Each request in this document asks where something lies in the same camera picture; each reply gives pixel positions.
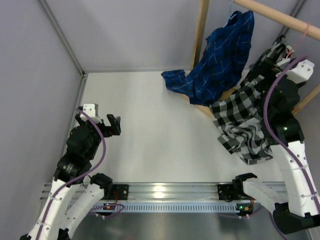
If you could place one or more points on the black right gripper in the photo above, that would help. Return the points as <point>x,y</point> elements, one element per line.
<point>300,84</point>

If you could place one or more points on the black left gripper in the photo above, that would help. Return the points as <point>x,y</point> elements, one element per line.
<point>108,130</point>

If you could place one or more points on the black white checkered shirt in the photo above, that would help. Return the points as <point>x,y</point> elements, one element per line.
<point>239,117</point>

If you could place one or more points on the pink wire hanger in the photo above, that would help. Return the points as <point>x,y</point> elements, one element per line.
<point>290,50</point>

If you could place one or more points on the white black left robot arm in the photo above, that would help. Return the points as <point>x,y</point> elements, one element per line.
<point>58,219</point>

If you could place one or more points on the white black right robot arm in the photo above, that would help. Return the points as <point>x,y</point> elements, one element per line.
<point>164,138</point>

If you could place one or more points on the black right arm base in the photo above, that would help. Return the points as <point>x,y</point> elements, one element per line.
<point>229,193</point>

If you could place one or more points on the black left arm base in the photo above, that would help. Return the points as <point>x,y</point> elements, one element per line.
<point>117,192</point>

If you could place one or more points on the blue plaid shirt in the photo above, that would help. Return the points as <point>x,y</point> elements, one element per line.
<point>221,66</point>

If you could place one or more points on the light blue hanger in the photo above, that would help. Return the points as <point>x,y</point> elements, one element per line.
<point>231,15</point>

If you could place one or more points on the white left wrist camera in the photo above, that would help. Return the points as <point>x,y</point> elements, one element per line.
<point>92,110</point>

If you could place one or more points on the aluminium mounting rail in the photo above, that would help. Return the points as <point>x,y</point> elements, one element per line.
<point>177,191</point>

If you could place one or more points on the wooden clothes rack frame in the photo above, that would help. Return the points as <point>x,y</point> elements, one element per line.
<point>213,16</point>

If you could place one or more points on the slotted grey cable duct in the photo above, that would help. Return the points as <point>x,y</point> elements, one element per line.
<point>173,207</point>

